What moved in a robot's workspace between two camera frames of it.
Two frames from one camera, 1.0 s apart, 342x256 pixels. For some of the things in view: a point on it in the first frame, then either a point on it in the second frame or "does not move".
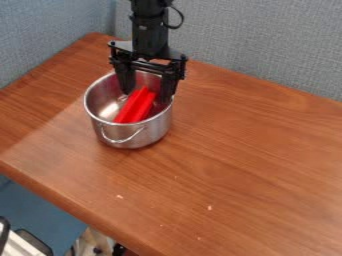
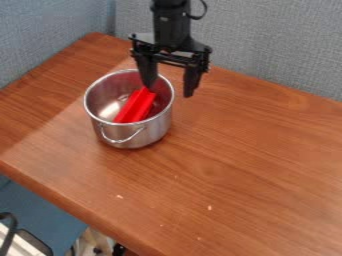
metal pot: x=105 y=100 does not move
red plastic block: x=137 y=107 does not move
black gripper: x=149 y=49 to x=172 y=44
